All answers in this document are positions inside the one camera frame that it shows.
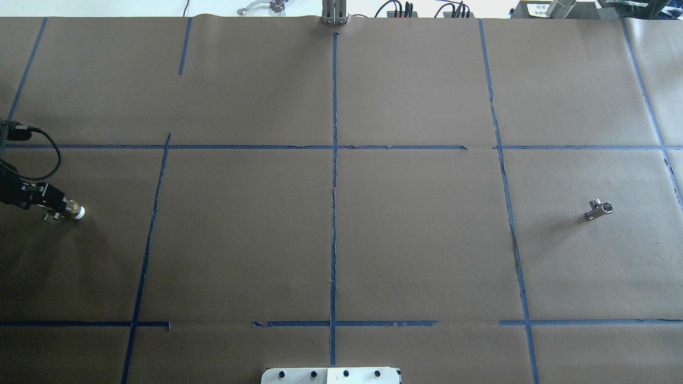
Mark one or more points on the reach grabber stick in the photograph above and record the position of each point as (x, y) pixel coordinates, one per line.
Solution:
(273, 7)

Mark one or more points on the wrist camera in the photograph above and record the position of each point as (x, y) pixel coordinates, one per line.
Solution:
(14, 131)

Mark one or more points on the orange black connector strip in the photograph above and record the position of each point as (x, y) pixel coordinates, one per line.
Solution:
(396, 10)

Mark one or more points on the white mounting column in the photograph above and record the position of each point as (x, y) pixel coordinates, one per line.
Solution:
(381, 374)

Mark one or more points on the metal valve fitting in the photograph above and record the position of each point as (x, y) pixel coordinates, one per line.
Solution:
(598, 209)

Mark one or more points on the white PPR pipe fitting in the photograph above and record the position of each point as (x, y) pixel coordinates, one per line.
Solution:
(68, 210)

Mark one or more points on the black box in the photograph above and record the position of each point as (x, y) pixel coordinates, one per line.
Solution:
(582, 10)

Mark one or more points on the aluminium frame post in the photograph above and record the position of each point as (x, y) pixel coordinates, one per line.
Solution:
(334, 12)

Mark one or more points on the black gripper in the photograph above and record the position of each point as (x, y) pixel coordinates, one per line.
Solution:
(33, 195)

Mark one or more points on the steel cup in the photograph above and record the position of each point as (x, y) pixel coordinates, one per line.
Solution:
(560, 9)

